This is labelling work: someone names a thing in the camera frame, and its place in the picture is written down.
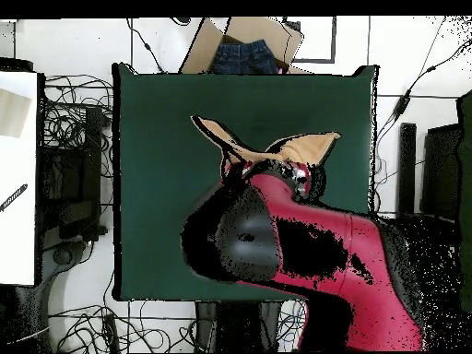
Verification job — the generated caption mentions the black power strip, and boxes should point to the black power strip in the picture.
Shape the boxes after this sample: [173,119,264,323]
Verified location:
[102,313,120,353]

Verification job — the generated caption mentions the black box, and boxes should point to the black box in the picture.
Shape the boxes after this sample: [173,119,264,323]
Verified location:
[419,123,464,222]

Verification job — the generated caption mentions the black upright post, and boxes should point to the black upright post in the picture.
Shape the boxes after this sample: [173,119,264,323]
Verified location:
[396,122,418,217]

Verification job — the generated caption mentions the thin black cable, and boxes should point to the thin black cable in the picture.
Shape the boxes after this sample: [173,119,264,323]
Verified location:
[125,18,165,74]

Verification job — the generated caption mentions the blue denim jeans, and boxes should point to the blue denim jeans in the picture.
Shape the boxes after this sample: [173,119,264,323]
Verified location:
[209,39,279,75]

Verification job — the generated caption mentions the white side table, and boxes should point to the white side table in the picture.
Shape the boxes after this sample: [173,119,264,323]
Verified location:
[0,70,39,286]

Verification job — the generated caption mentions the black equipment rack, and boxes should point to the black equipment rack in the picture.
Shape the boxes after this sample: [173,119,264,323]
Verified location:
[38,106,104,244]

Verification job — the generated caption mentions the beige block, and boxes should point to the beige block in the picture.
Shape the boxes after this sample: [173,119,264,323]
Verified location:
[0,88,31,139]

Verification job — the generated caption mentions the tan terry towel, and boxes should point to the tan terry towel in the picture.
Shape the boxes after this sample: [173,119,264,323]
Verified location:
[189,114,342,174]

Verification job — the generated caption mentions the tangle of black cables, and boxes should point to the tangle of black cables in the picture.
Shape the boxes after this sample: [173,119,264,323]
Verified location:
[41,73,113,178]

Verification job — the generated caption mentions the black cable with inline adapter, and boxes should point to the black cable with inline adapter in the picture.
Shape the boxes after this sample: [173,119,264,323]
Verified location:
[375,36,472,148]

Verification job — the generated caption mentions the black ribbed tool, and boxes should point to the black ribbed tool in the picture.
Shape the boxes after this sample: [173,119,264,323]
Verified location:
[0,183,29,213]

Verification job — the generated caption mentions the brown cardboard box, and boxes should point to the brown cardboard box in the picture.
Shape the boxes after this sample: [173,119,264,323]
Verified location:
[179,16,305,75]

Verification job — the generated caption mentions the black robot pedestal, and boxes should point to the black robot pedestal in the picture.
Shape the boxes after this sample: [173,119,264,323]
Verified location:
[194,300,285,353]

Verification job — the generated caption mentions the dark green table cloth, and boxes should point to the dark green table cloth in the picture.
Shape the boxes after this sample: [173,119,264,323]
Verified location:
[112,63,378,302]

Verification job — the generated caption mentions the black square floor frame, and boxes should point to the black square floor frame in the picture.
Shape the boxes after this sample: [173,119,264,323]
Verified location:
[283,16,337,65]

